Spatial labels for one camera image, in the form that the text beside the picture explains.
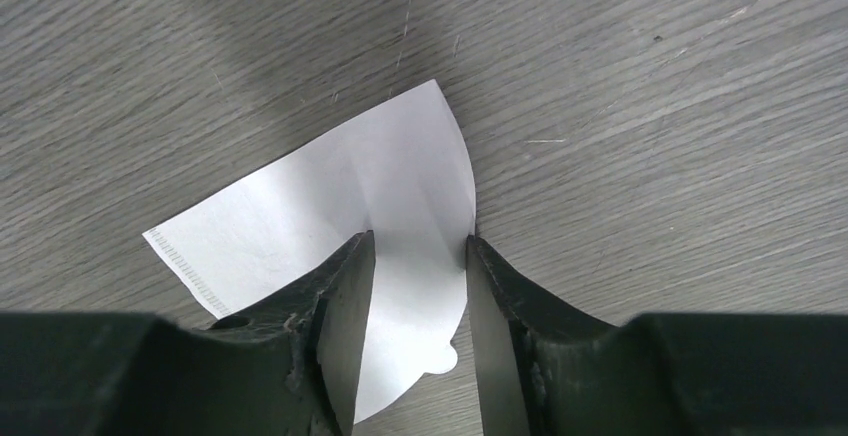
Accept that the white coffee filter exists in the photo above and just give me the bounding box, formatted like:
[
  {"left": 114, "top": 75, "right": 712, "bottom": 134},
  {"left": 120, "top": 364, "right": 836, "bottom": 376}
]
[{"left": 144, "top": 81, "right": 476, "bottom": 421}]

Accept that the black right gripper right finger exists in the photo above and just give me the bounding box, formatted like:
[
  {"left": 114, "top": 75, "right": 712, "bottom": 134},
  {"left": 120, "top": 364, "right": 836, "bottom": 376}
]
[{"left": 466, "top": 236, "right": 847, "bottom": 435}]

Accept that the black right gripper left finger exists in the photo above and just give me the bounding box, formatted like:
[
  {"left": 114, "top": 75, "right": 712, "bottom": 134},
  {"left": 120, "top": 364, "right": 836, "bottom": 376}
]
[{"left": 1, "top": 232, "right": 375, "bottom": 435}]

